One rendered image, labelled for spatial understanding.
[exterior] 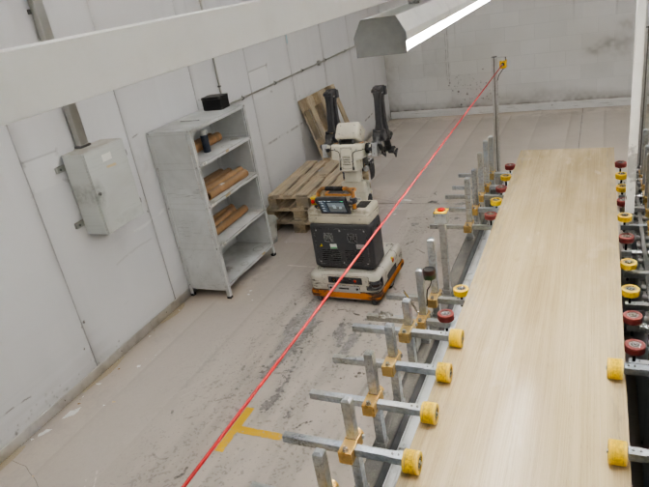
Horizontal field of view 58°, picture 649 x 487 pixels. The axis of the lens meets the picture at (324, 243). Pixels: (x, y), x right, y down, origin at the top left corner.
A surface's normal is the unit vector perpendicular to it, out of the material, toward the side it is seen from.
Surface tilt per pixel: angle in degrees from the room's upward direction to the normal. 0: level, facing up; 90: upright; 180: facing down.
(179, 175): 90
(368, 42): 90
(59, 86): 90
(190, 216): 90
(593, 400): 0
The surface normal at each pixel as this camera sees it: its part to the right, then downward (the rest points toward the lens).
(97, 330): 0.91, 0.04
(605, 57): -0.39, 0.44
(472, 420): -0.15, -0.90
